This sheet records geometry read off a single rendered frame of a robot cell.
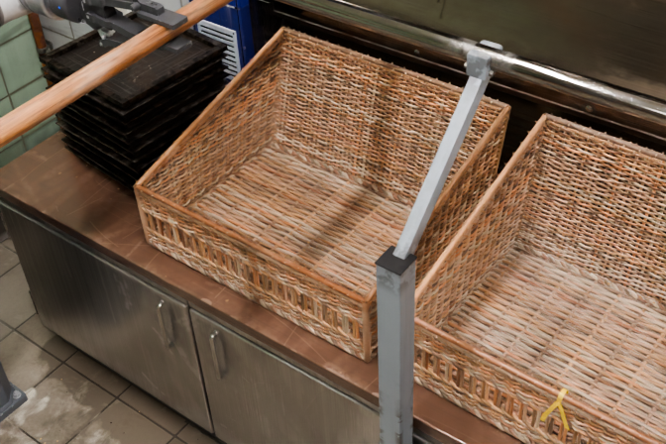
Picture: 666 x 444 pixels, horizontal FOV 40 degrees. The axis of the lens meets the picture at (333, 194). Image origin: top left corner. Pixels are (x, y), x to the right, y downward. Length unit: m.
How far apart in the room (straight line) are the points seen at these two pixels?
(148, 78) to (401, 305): 0.86
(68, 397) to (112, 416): 0.14
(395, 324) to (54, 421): 1.27
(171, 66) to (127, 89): 0.11
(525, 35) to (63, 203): 1.02
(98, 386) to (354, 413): 0.94
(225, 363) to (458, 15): 0.81
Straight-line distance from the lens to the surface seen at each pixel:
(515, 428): 1.52
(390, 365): 1.39
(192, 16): 1.33
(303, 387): 1.72
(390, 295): 1.28
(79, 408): 2.41
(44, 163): 2.18
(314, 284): 1.56
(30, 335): 2.62
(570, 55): 1.65
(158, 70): 1.94
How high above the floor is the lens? 1.82
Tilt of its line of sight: 40 degrees down
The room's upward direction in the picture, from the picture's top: 3 degrees counter-clockwise
